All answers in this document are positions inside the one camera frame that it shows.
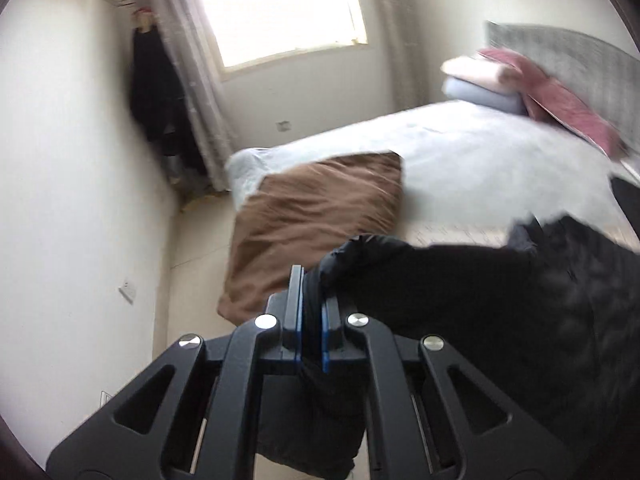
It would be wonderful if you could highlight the grey padded headboard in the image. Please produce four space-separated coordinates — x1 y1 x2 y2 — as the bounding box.
484 20 640 133

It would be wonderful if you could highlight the black puffer jacket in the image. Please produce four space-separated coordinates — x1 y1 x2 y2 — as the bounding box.
255 214 640 480

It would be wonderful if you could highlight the window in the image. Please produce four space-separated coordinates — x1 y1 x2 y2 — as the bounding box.
189 0 369 69

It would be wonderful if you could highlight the folded cream cloth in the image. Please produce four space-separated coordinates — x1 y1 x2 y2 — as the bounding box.
441 55 521 86

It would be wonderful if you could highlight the brown pillow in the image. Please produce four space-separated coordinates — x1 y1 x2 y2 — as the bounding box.
217 151 405 325

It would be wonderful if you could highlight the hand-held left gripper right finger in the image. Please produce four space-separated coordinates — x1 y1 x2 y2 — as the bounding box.
322 297 574 480

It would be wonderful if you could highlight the black cloth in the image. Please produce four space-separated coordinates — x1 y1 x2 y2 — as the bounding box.
611 176 640 252

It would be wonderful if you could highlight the hanging dark coat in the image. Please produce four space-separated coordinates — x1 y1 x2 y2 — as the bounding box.
128 24 207 177

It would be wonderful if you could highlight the folded light blue cloth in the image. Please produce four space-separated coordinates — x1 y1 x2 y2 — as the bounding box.
444 77 528 116

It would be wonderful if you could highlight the pink velvet cushion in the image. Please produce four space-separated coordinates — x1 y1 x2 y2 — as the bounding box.
476 48 552 93
522 79 625 157

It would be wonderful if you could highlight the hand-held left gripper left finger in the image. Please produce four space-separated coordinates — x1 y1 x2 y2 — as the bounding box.
46 265 304 480

